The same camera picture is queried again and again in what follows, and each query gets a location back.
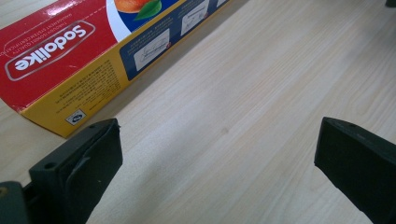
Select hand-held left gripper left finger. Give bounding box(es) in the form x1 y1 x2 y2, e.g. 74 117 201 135
28 118 124 224

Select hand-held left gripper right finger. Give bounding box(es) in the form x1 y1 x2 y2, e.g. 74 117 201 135
313 116 396 224

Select red and yellow wrap box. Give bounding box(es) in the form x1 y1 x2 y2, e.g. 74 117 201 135
0 0 233 139

